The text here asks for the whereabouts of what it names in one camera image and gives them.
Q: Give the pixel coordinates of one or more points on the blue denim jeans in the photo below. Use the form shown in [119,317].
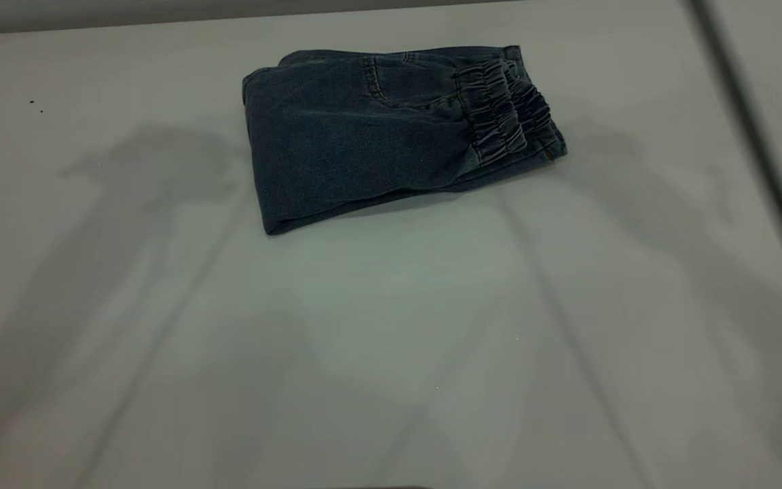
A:
[364,129]

